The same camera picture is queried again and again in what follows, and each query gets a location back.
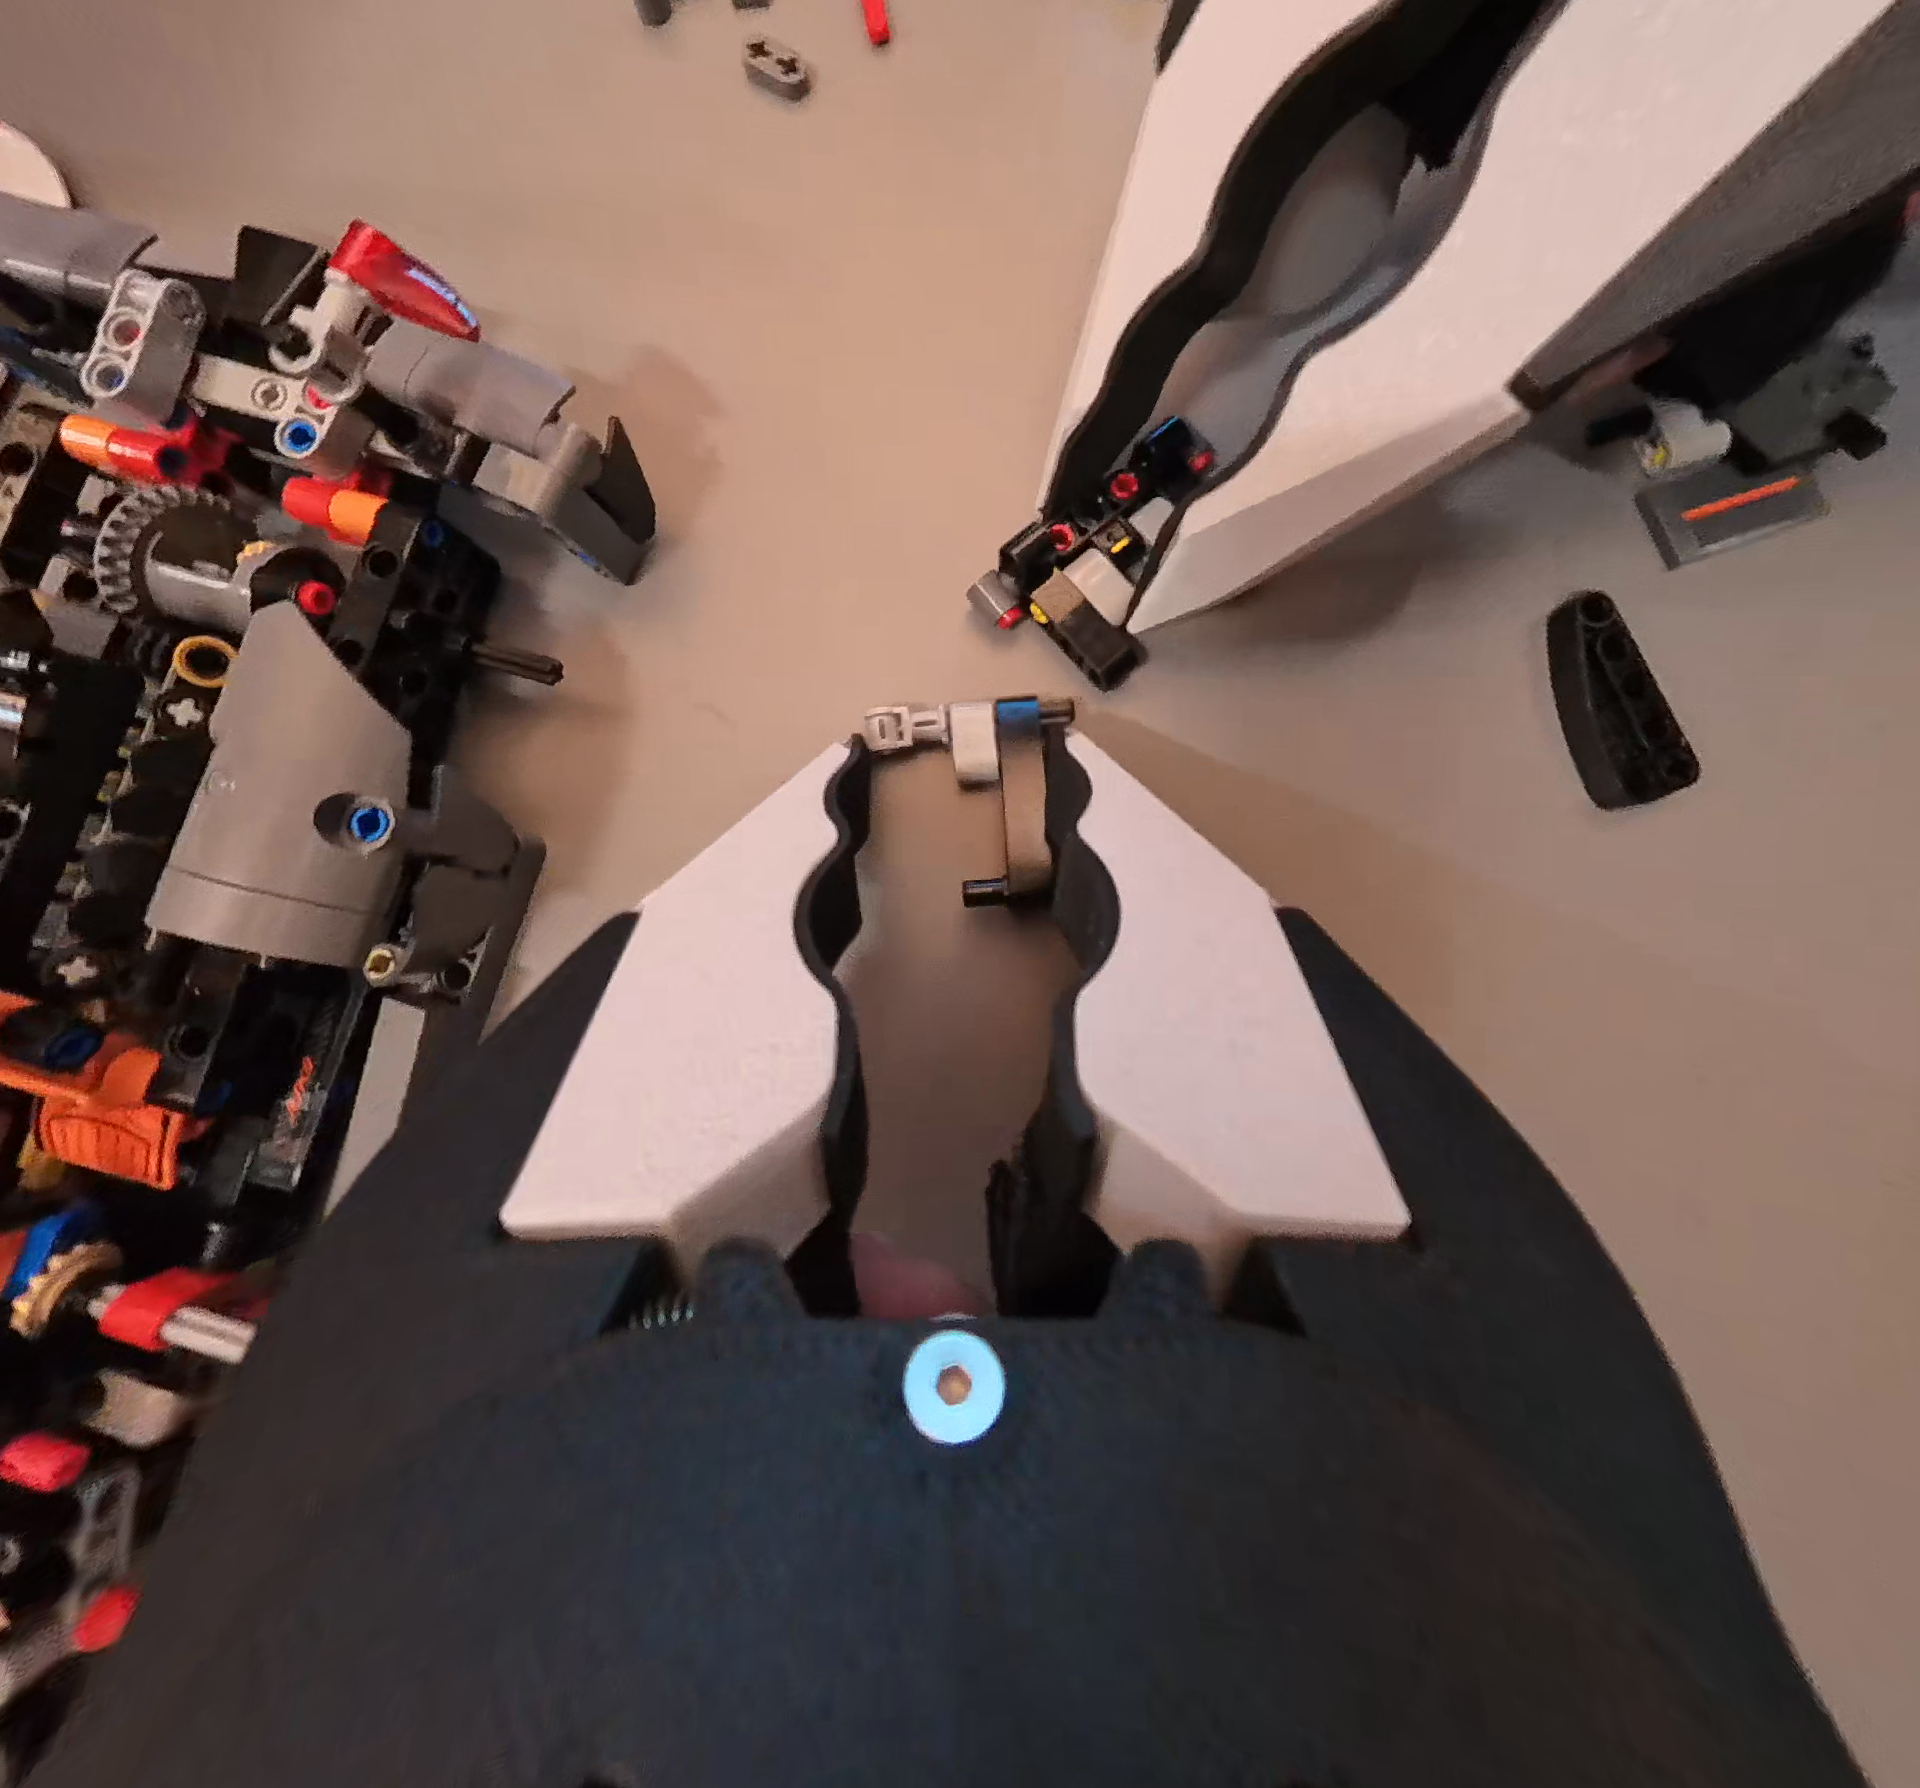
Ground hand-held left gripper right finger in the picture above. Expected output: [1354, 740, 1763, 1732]
[1050, 735, 1414, 1246]

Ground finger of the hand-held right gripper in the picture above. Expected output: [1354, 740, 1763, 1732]
[1042, 0, 1515, 515]
[1131, 0, 1920, 635]

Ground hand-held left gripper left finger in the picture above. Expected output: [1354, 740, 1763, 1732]
[499, 737, 872, 1242]

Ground black beam white connector lego assembly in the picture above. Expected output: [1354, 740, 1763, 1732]
[860, 697, 1078, 912]

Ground black frame red pins lego assembly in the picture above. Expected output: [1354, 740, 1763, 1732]
[966, 415, 1218, 693]

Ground grey orange-striped lego assembly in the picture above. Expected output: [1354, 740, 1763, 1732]
[1589, 333, 1894, 572]

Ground lego technic car model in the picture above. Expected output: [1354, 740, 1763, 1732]
[0, 190, 661, 1715]

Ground black curved lego panel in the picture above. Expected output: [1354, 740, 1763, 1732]
[1544, 592, 1701, 811]

